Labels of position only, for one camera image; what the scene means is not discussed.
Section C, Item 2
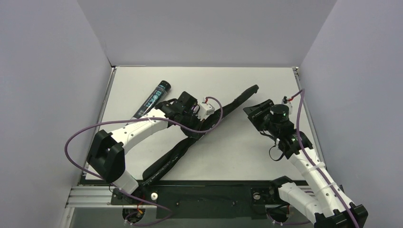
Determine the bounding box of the black racket bag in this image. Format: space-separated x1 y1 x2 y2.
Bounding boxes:
142 84 259 186

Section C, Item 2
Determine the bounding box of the black shuttlecock tube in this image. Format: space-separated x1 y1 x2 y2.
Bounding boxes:
132 80 171 119

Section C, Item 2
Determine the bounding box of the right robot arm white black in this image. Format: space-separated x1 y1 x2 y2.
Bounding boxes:
243 99 368 228

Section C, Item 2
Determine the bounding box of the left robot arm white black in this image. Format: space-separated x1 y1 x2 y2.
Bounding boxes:
87 92 215 204

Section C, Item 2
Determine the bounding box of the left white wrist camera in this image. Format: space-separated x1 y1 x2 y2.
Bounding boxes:
197 103 215 121

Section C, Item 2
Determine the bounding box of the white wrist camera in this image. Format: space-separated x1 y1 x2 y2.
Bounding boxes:
281 96 293 115
197 103 215 121

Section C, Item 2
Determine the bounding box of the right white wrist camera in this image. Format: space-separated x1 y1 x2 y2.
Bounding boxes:
281 96 293 115

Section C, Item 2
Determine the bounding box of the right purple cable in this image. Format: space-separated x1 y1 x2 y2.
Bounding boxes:
285 88 361 228

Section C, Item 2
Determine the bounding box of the purple cable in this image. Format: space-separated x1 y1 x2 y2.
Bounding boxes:
65 96 223 227
285 88 361 228

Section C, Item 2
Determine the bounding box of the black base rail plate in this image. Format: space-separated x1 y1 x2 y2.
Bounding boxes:
111 180 288 219

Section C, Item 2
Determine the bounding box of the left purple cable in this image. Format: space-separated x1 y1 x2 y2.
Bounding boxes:
65 96 223 227

